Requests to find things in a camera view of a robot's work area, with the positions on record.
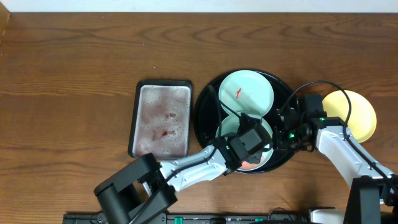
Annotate light green plate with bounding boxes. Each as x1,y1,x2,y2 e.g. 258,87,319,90
217,113,274,172

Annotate light blue plate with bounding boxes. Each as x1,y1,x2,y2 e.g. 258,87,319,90
218,70,274,116

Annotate yellow plate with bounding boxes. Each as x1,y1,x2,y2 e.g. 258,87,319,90
322,90,377,143

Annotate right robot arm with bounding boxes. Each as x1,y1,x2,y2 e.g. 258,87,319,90
273,118,397,223

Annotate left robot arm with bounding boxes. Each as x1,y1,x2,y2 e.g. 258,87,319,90
94,137,273,224

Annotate round black tray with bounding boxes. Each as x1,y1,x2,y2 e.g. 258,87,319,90
193,69,295,174

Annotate black rectangular soapy tray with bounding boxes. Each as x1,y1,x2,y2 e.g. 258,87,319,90
127,79,192,159

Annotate left black cable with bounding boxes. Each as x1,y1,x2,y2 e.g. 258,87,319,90
133,85,249,224

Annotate black cable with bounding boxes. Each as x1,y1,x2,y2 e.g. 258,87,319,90
133,85,249,224
278,80,398,194

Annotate right black cable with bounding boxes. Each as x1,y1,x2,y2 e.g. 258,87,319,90
278,80,398,194

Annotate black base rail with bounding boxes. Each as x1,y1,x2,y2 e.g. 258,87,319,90
62,210,310,224

